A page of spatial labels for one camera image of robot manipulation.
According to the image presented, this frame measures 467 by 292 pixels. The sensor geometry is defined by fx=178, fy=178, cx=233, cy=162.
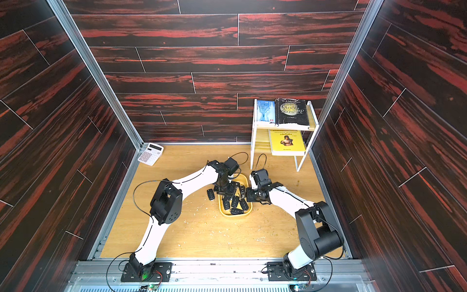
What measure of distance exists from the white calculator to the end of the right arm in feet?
2.18

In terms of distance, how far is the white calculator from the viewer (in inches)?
44.6

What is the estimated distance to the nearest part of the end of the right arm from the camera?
66cm
